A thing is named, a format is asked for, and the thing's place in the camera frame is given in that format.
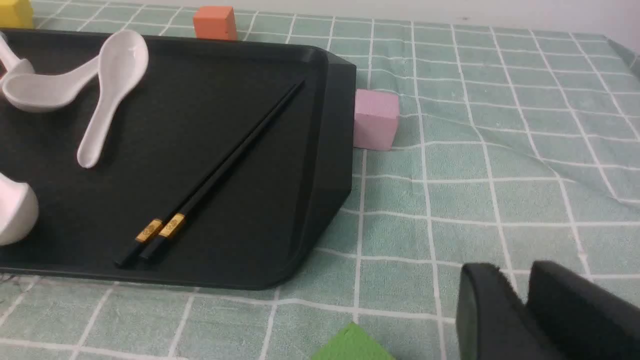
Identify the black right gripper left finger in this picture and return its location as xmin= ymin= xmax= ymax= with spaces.
xmin=455 ymin=263 xmax=556 ymax=360

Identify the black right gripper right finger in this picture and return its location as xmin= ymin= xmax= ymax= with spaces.
xmin=527 ymin=260 xmax=640 ymax=360

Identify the black chopstick gold band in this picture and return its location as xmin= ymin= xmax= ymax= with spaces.
xmin=137 ymin=79 xmax=306 ymax=262
xmin=114 ymin=79 xmax=305 ymax=268

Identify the green cube block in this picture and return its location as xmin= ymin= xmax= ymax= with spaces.
xmin=311 ymin=322 xmax=394 ymax=360

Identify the green checkered tablecloth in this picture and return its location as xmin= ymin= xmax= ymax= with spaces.
xmin=1 ymin=10 xmax=640 ymax=360

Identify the pink cube block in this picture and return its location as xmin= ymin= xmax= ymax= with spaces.
xmin=353 ymin=88 xmax=400 ymax=151

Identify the black plastic tray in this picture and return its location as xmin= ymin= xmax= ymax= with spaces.
xmin=0 ymin=35 xmax=357 ymax=290

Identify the orange cube block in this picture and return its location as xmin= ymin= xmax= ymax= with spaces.
xmin=193 ymin=6 xmax=238 ymax=41

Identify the white ceramic spoon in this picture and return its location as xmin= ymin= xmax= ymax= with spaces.
xmin=0 ymin=174 xmax=39 ymax=247
xmin=77 ymin=29 xmax=149 ymax=169
xmin=0 ymin=32 xmax=35 ymax=87
xmin=1 ymin=57 xmax=99 ymax=113

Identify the white ceramic spoon front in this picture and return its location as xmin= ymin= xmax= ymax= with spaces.
xmin=0 ymin=174 xmax=39 ymax=247

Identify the white ceramic spoon middle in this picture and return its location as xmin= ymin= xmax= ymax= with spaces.
xmin=1 ymin=57 xmax=99 ymax=113

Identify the white ceramic spoon left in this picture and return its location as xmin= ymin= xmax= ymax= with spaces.
xmin=0 ymin=32 xmax=35 ymax=87

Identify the yellow cube block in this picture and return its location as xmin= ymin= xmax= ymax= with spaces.
xmin=0 ymin=0 xmax=34 ymax=29

